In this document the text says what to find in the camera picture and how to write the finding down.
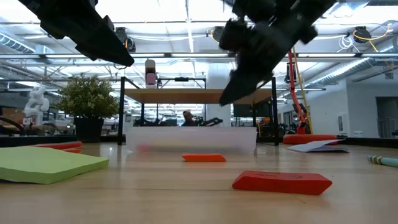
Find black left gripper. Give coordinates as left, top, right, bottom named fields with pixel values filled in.
left=17, top=0, right=135, bottom=67

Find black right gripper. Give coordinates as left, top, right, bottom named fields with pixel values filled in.
left=219, top=12, right=318, bottom=106

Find orange rectangular eraser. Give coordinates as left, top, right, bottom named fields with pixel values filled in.
left=182, top=153, right=227, bottom=163

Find white paper sheet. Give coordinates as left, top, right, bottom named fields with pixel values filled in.
left=285, top=139, right=351, bottom=154

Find red rectangular eraser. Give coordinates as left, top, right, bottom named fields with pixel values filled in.
left=231, top=170, right=333, bottom=196

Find green sticky note pad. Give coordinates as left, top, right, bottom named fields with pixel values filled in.
left=0, top=146, right=110, bottom=185

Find short teal pen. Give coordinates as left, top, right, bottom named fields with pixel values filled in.
left=368, top=155, right=398, bottom=168

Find black monitor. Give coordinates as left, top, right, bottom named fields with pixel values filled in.
left=233, top=101, right=272, bottom=118

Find wooden shelf riser black legs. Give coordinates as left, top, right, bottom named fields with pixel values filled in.
left=117, top=76, right=280, bottom=147

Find pink and white stapler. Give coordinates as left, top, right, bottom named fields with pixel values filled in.
left=144, top=58, right=157, bottom=90

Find potted green plant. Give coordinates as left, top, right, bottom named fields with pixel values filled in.
left=55, top=73, right=121, bottom=144

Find person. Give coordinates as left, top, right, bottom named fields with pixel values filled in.
left=181, top=110, right=198, bottom=127

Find pink-lidded clear pencil case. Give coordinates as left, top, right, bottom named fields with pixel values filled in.
left=125, top=126, right=258, bottom=155

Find red desk lamp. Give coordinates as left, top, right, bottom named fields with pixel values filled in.
left=282, top=49, right=340, bottom=146

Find white robot figure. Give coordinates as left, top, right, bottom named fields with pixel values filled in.
left=23, top=85, right=50, bottom=127

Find black ceiling cable reel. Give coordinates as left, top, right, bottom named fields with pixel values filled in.
left=114, top=26, right=137, bottom=53
left=353, top=26, right=373, bottom=44
left=210, top=26, right=225, bottom=44

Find yellow lamp cord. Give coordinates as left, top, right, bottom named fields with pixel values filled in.
left=292, top=46, right=314, bottom=135

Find black metal table frame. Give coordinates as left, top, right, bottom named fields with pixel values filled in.
left=0, top=134, right=398, bottom=149

